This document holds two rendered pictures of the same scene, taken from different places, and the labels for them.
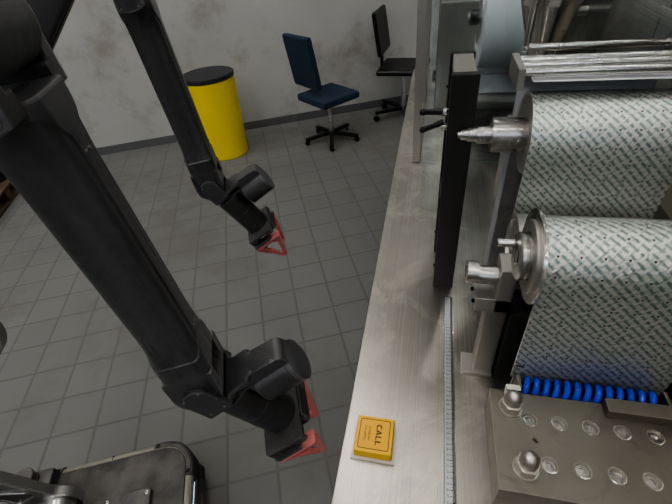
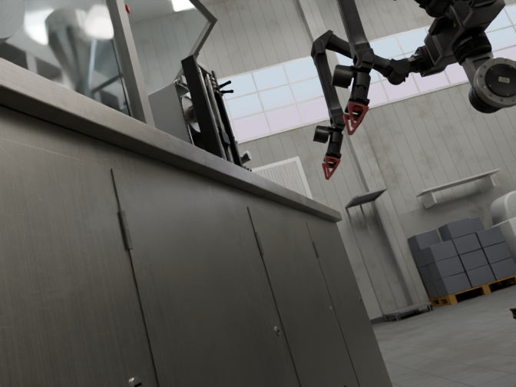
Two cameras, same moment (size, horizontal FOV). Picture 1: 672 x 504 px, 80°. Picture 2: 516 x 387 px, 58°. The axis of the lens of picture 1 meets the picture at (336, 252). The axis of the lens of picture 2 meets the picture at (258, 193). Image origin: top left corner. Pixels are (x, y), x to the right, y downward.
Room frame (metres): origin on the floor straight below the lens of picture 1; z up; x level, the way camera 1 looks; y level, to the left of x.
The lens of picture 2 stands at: (2.27, -0.14, 0.55)
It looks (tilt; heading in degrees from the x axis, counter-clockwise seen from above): 15 degrees up; 183
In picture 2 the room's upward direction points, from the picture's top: 17 degrees counter-clockwise
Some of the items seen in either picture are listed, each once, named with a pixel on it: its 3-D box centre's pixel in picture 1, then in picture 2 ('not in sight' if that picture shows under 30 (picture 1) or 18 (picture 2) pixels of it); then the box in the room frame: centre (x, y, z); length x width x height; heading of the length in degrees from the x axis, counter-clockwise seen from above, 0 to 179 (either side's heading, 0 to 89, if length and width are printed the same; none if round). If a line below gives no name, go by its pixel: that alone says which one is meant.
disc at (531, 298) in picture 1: (532, 256); not in sight; (0.44, -0.30, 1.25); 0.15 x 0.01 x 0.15; 164
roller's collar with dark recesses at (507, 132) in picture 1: (507, 134); (199, 110); (0.69, -0.35, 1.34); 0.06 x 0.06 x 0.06; 74
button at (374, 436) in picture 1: (374, 437); not in sight; (0.36, -0.03, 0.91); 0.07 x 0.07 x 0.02; 74
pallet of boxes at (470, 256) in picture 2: not in sight; (461, 259); (-5.47, 2.22, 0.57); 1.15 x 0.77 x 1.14; 98
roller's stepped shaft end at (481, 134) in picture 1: (473, 134); not in sight; (0.71, -0.29, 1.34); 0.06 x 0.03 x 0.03; 74
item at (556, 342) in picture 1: (600, 351); not in sight; (0.35, -0.40, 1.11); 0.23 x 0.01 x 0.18; 74
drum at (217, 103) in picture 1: (218, 115); not in sight; (3.76, 0.94, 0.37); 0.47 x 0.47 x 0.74
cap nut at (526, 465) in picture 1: (528, 462); not in sight; (0.23, -0.24, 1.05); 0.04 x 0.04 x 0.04
